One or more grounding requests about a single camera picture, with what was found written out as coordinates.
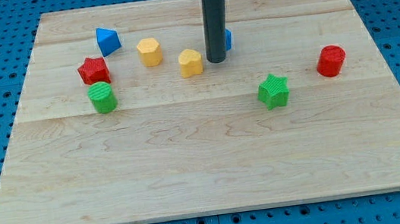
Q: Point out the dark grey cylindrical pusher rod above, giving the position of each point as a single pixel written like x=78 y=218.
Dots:
x=214 y=30

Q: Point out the yellow heart block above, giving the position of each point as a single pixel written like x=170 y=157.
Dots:
x=191 y=63

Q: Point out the blue block behind rod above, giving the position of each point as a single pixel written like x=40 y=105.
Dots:
x=228 y=39

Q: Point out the yellow hexagon block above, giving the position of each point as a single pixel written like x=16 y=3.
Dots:
x=150 y=52

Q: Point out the green star block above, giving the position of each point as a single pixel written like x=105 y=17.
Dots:
x=274 y=91

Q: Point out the blue triangle block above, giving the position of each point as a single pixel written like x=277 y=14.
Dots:
x=108 y=41

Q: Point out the red cylinder block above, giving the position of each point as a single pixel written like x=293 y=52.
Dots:
x=331 y=60

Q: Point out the wooden board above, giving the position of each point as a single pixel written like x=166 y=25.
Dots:
x=178 y=148

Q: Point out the green cylinder block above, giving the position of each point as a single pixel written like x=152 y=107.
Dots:
x=102 y=97

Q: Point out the red star block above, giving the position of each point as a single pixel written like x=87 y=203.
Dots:
x=94 y=70

